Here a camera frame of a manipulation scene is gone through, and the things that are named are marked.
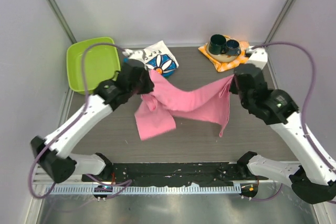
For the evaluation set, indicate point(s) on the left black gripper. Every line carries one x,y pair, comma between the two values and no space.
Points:
149,85

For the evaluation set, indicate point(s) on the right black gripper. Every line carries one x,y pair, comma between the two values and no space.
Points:
233,88

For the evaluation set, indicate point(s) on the orange checkered cloth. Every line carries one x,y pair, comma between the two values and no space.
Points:
221,67

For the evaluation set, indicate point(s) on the dark blue mug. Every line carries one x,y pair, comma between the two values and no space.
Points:
233,48

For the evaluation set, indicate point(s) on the pink t shirt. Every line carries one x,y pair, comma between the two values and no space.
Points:
156,113

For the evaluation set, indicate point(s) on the lime green plastic tub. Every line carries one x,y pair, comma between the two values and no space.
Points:
101,63

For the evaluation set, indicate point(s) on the dark green mug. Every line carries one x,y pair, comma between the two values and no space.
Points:
217,44

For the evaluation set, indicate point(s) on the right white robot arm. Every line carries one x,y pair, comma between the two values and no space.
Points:
313,179

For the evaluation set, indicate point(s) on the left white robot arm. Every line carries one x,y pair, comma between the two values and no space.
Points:
54,152

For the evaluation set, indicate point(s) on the white daisy print t shirt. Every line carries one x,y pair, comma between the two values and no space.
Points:
159,58

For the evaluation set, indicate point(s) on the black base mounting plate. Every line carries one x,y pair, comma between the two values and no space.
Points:
205,174

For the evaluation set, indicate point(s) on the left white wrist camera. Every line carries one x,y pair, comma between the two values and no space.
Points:
138,55

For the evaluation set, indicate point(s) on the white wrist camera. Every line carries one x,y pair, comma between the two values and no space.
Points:
257,57
138,55

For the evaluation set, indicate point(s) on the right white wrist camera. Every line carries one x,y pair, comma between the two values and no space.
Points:
257,57

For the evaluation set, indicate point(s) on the slotted white cable duct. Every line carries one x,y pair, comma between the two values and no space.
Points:
96,189

